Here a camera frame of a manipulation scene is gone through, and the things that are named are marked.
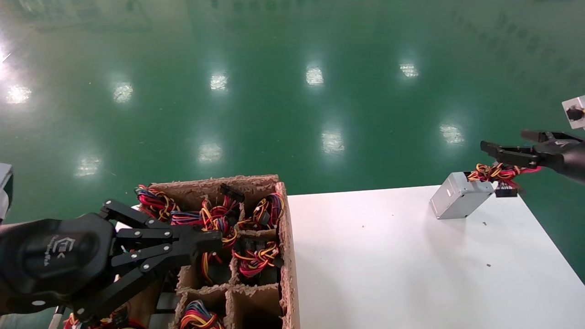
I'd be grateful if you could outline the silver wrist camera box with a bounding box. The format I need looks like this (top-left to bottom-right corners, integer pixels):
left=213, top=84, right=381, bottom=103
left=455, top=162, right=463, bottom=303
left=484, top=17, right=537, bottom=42
left=562, top=95, right=585, bottom=130
left=0, top=163, right=14, bottom=223

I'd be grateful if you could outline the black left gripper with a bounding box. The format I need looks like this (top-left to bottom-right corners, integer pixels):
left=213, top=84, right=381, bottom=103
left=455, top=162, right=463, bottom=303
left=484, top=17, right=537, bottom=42
left=0, top=212, right=224, bottom=321

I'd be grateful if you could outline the multicoloured wire bundle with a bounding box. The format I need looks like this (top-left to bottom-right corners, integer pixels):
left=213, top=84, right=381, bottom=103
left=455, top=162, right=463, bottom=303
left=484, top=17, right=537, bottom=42
left=232, top=241, right=280, bottom=278
left=180, top=299, right=225, bottom=329
left=64, top=310, right=138, bottom=329
left=240, top=193, right=286, bottom=230
left=200, top=197, right=239, bottom=285
left=136, top=184, right=204, bottom=228

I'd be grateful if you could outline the brown cardboard divider box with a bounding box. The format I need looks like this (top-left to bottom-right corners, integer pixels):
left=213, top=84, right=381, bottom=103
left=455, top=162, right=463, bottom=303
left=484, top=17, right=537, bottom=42
left=117, top=175, right=301, bottom=329

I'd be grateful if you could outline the black plastic wire connector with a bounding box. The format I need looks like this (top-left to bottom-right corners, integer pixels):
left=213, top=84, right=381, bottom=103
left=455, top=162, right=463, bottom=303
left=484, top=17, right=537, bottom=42
left=220, top=183, right=246, bottom=203

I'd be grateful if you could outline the silver power supply with wires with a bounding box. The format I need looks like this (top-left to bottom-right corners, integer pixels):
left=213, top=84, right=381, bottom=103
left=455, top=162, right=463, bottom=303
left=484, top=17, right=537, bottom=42
left=429, top=162, right=542, bottom=220

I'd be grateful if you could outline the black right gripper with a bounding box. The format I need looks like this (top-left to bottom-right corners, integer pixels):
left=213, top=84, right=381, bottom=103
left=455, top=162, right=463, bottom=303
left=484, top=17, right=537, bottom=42
left=480, top=129, right=585, bottom=184

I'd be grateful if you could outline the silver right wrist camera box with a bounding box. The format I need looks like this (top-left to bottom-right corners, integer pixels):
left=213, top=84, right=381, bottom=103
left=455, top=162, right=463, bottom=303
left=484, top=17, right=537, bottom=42
left=562, top=95, right=585, bottom=130

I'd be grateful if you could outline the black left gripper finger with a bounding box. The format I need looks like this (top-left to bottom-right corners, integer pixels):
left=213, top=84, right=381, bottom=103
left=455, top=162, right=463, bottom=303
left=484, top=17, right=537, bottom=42
left=100, top=199, right=224, bottom=245

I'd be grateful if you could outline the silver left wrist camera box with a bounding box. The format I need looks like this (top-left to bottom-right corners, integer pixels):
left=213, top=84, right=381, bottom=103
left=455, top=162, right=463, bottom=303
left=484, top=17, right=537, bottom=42
left=0, top=163, right=14, bottom=223

